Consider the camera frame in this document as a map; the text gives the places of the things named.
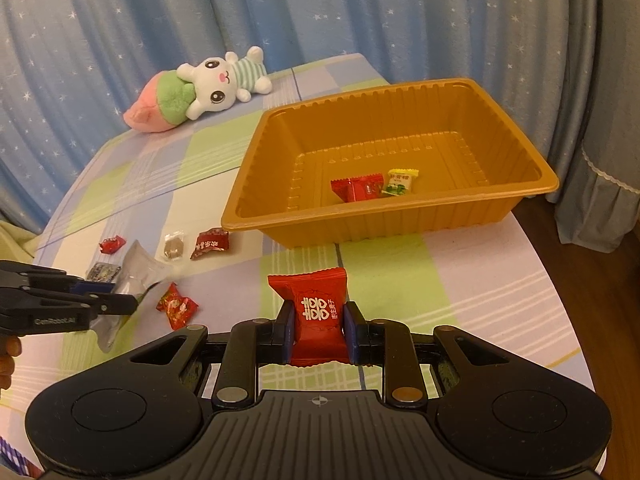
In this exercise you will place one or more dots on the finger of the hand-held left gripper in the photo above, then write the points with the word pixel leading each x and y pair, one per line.
pixel 95 287
pixel 115 305

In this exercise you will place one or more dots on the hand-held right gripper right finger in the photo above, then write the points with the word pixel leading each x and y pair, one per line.
pixel 349 332

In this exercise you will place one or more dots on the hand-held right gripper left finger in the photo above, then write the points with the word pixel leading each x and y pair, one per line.
pixel 288 332

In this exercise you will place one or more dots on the large red candy packet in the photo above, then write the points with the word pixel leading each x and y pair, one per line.
pixel 315 290

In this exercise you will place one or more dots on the clear-wrapped brown candy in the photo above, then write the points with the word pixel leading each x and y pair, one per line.
pixel 174 247

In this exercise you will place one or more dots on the orange plastic tray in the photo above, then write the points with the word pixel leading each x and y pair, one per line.
pixel 425 110

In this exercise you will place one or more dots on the person's left hand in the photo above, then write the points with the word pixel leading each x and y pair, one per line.
pixel 7 360

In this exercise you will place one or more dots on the dark patterned candy packet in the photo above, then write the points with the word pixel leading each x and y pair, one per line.
pixel 102 272

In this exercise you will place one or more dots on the small red twisted candy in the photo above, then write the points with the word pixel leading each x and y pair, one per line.
pixel 112 245

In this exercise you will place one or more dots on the red yellow twisted candy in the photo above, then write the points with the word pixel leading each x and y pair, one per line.
pixel 176 306

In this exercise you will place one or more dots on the pale yellow cloth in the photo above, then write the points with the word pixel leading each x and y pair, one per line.
pixel 12 245

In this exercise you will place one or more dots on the dark red candy packet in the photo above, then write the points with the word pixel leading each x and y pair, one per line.
pixel 210 244

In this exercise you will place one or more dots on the yellow green candy packet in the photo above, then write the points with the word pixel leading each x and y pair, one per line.
pixel 400 182

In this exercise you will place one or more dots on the white bunny plush toy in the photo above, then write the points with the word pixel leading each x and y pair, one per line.
pixel 215 80

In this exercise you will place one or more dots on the grey lace-trimmed cloth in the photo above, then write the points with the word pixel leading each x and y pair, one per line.
pixel 610 195

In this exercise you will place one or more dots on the blue star curtain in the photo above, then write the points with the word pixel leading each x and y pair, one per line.
pixel 350 10

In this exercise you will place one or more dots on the grey curtain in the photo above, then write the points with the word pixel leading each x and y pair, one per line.
pixel 615 60

